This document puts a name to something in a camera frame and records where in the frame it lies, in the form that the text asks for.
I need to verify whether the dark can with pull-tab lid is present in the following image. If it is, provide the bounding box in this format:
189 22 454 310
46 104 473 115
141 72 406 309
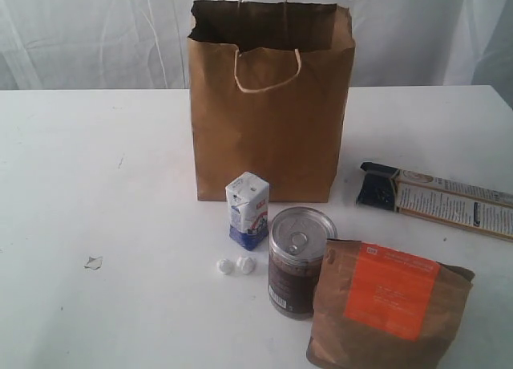
268 207 337 319

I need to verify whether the brown paper shopping bag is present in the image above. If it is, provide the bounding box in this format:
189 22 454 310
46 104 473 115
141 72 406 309
188 0 356 203

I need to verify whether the long printed cardboard box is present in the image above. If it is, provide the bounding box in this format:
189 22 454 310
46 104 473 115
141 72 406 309
357 162 512 241

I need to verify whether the small white blue milk carton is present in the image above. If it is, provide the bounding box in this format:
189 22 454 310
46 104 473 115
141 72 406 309
225 172 269 251

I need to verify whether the white backdrop curtain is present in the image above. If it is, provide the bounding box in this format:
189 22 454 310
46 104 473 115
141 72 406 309
1 0 512 90

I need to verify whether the brown pouch with orange label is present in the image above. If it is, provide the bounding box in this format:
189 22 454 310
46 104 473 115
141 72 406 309
306 239 475 368

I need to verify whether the small torn tape scrap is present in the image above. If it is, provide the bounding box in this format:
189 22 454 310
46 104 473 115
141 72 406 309
84 256 103 270

